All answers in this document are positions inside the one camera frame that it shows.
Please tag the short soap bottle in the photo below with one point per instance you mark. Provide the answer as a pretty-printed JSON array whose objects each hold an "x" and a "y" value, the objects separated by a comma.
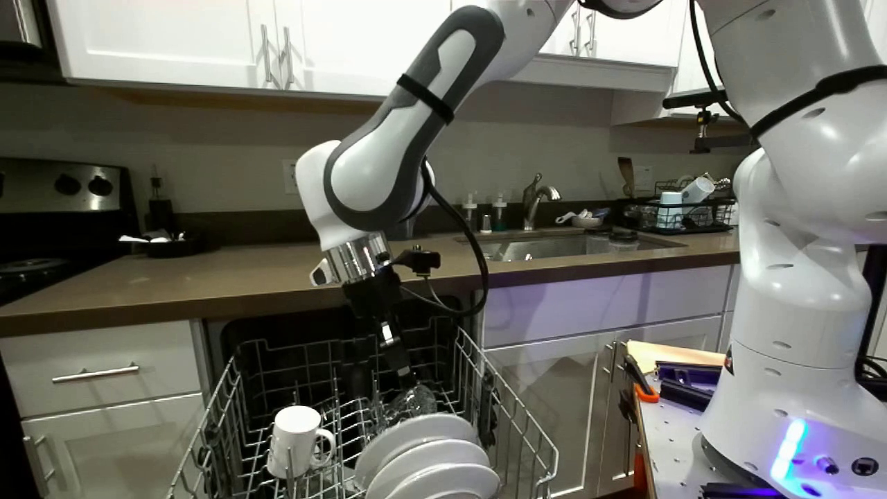
[{"x": 486, "y": 223}]

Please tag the light dish cloth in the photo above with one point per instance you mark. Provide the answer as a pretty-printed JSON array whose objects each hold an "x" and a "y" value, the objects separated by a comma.
[{"x": 579, "y": 219}]

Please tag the wooden board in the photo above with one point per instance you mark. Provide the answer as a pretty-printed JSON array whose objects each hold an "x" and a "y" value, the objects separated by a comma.
[{"x": 675, "y": 353}]

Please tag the white wall outlet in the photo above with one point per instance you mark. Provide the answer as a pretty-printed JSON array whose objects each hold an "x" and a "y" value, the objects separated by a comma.
[{"x": 288, "y": 176}]

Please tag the chrome faucet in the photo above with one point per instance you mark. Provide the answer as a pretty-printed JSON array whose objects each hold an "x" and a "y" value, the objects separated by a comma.
[{"x": 529, "y": 197}]

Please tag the dark dish brush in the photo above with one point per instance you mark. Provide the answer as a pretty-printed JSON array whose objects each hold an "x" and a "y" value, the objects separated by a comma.
[{"x": 628, "y": 176}]

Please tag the white box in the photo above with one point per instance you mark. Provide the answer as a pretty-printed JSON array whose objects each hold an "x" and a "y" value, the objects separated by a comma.
[{"x": 700, "y": 188}]

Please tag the black steel stove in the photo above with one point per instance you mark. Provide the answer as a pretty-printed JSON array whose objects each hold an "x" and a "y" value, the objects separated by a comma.
[{"x": 55, "y": 183}]

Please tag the black dish drying rack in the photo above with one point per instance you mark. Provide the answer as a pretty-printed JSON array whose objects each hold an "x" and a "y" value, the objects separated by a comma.
[{"x": 646, "y": 219}]

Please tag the white ceramic mug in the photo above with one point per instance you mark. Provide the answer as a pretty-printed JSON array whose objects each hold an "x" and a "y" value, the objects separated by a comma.
[{"x": 295, "y": 438}]

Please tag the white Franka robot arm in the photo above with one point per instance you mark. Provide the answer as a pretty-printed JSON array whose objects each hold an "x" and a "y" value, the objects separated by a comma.
[{"x": 793, "y": 323}]

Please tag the white drawer front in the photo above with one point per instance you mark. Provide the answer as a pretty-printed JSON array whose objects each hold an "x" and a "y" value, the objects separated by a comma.
[{"x": 138, "y": 350}]

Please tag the black pan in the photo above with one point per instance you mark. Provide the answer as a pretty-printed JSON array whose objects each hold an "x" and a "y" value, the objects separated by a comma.
[{"x": 175, "y": 248}]

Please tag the black over-range microwave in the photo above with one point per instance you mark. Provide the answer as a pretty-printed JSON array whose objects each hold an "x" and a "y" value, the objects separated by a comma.
[{"x": 17, "y": 23}]

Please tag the dishwasher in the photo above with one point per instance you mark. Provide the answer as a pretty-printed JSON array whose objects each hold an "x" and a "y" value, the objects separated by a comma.
[{"x": 278, "y": 327}]

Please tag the tall soap bottle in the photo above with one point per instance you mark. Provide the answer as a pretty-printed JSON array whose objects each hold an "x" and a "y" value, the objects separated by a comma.
[
  {"x": 499, "y": 213},
  {"x": 472, "y": 213}
]

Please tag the clear drinking glass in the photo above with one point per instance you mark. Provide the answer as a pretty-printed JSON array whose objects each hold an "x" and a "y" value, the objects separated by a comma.
[{"x": 416, "y": 402}]

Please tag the grey robot table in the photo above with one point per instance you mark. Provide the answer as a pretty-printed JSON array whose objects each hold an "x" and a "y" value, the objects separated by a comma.
[{"x": 675, "y": 452}]

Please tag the white lower cabinet door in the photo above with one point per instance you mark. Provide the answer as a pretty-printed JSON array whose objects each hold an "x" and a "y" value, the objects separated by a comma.
[{"x": 120, "y": 452}]

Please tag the white upper cabinet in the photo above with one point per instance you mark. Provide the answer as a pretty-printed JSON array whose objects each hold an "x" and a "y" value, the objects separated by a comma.
[
  {"x": 637, "y": 36},
  {"x": 147, "y": 36}
]

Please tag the white sink base cabinet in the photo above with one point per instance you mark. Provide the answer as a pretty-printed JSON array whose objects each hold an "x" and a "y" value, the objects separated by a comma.
[{"x": 572, "y": 294}]

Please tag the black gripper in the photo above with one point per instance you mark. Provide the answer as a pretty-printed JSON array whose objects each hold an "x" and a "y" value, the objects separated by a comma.
[{"x": 374, "y": 301}]

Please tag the steel kitchen sink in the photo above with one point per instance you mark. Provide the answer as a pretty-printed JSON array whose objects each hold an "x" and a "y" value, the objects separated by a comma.
[{"x": 554, "y": 248}]

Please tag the small white cup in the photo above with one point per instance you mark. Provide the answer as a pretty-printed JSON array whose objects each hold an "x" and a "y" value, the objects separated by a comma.
[{"x": 671, "y": 197}]

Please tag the black clamp tool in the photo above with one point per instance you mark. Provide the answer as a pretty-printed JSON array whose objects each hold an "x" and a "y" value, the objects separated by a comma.
[{"x": 689, "y": 384}]

